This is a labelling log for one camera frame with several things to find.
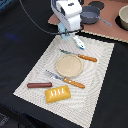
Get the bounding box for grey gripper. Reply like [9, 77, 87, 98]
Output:
[58, 16, 84, 34]

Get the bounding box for brown sausage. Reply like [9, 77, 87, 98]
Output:
[27, 82, 52, 88]

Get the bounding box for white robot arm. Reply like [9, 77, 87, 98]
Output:
[51, 0, 83, 35]

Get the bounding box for round beige plate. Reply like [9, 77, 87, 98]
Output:
[55, 54, 83, 78]

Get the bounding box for black stove burner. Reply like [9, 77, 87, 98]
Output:
[88, 1, 105, 10]

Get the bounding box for pink wooden stove board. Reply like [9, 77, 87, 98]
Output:
[49, 5, 128, 42]

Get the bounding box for beige woven placemat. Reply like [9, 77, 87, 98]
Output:
[14, 36, 114, 128]

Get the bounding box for beige bowl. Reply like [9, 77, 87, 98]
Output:
[119, 5, 128, 30]

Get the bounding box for yellow bread pastry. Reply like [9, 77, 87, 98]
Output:
[45, 85, 71, 103]

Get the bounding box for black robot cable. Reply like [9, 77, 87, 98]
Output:
[18, 0, 68, 36]

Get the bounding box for grey saucepan with handle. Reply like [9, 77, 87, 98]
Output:
[80, 5, 111, 26]

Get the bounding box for knife with orange handle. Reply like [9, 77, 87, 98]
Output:
[59, 49, 97, 62]

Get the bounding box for fork with orange handle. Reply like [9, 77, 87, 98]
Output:
[45, 70, 85, 88]

